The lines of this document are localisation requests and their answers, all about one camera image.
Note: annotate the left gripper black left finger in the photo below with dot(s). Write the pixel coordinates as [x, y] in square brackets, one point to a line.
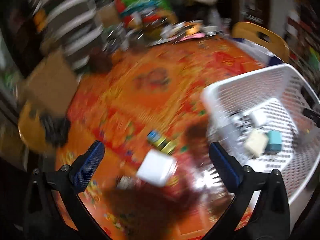
[42, 218]

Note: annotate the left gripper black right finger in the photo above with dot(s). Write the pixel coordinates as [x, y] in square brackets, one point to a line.
[270, 218]

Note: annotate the teal small box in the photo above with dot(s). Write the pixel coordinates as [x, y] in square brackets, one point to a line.
[274, 144]

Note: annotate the white perforated plastic basket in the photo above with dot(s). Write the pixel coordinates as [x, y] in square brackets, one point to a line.
[268, 99]

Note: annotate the yellow toy car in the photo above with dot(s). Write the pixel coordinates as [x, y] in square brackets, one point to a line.
[161, 143]

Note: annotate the white power adapter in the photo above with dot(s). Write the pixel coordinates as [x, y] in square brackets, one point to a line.
[256, 143]

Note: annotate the black phone holder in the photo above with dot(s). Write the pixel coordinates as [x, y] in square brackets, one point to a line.
[56, 129]

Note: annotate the wooden chair left side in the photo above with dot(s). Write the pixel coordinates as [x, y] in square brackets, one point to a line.
[32, 131]

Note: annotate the wooden chair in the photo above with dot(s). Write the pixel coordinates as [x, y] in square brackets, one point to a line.
[263, 37]
[32, 131]

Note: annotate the red festive tablecloth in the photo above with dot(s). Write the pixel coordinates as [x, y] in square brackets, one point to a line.
[157, 89]

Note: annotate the white rectangular box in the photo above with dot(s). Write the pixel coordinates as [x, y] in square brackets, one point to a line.
[156, 168]

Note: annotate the brown cardboard box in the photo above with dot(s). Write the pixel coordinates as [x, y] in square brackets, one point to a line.
[51, 86]

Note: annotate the brown ceramic mug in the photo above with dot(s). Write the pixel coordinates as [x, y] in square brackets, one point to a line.
[99, 61]

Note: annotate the wooden chair right side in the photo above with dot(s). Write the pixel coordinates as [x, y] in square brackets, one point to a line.
[263, 37]

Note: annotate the white plastic drawer tower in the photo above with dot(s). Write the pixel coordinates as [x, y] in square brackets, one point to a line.
[75, 26]

